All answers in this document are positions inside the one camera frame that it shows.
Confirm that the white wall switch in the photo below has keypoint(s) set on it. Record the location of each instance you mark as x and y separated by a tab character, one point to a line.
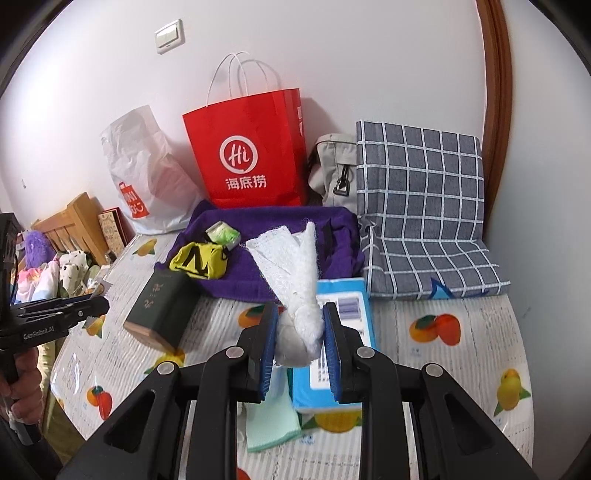
168	36

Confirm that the white plastic shopping bag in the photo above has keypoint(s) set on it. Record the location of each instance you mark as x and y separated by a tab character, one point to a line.
138	161

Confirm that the purple plush toy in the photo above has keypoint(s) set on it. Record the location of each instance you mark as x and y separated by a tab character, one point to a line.
36	247

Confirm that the blue tissue pack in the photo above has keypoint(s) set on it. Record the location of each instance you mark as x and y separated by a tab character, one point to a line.
353	318

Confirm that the mint green cloth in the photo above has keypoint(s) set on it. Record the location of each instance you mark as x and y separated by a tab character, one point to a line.
272	424

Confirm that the purple towel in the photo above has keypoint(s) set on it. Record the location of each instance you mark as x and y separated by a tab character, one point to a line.
272	220

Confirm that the fruit print tablecloth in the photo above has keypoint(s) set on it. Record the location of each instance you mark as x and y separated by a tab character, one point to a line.
438	392

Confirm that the white fluffy towel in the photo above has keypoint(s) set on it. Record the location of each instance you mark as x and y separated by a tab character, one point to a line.
295	277

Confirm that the grey checked cushion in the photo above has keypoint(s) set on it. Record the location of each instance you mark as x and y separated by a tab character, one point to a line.
415	207

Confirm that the black spotted white pillow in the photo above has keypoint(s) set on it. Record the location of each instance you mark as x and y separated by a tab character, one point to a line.
74	265

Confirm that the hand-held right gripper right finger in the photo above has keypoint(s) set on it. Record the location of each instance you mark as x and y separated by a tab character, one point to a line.
333	353

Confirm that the red paper bag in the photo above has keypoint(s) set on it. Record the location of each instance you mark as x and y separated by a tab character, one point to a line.
244	138

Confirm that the patterned hardcover book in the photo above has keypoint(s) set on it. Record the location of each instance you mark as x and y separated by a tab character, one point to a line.
113	228

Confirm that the grey backpack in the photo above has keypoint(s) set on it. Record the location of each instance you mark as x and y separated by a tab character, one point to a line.
330	161

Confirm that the pastel printed quilt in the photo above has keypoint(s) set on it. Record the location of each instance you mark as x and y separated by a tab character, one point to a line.
32	281

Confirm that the dark green tea box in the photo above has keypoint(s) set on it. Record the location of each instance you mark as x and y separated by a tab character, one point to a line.
159	304

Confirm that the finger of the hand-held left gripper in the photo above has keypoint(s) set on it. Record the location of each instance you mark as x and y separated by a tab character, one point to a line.
55	302
85	314

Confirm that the wooden headboard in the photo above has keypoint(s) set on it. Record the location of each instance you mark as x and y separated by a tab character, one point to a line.
78	217

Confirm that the yellow black cloth bag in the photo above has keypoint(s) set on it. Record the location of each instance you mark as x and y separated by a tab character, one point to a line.
194	261

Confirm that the green patterned tissue packet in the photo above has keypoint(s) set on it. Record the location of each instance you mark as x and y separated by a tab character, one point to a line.
224	235

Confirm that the wooden door frame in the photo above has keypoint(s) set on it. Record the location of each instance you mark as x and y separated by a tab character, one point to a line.
496	92

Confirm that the person's left hand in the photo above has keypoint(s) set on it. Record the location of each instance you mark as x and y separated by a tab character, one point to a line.
30	383

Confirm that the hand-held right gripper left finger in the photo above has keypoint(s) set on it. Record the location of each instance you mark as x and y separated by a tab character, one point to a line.
268	353

